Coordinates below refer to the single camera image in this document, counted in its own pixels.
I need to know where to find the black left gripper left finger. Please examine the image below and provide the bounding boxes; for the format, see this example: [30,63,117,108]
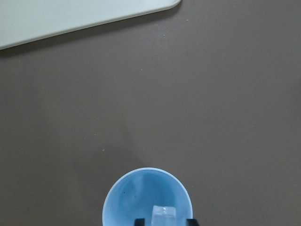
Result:
[134,218,145,226]

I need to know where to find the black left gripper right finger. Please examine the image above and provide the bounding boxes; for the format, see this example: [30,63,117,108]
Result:
[186,218,200,226]

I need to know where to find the clear ice cube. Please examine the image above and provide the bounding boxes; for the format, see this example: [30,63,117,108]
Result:
[151,205,176,226]

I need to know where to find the light blue plastic cup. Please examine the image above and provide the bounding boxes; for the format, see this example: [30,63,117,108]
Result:
[102,168,193,226]

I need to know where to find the cream rabbit tray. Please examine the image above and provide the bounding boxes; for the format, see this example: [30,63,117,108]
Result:
[0,0,179,49]

